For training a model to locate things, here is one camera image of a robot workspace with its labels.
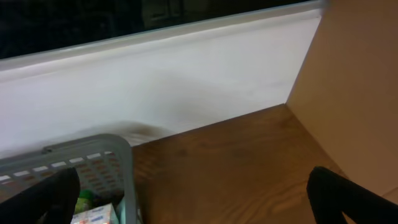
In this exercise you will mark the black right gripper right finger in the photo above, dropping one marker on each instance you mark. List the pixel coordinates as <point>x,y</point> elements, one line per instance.
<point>332,197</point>

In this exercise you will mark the tissue pack multipack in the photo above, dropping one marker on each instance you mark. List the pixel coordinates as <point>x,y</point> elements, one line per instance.
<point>99,215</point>

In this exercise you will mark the grey plastic basket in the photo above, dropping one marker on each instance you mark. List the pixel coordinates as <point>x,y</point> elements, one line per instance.
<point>104,165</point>

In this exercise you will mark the green lid jar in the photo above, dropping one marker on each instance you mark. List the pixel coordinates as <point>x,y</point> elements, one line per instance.
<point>84,201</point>

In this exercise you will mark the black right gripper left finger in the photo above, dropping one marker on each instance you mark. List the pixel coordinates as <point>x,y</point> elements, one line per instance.
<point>52,199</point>

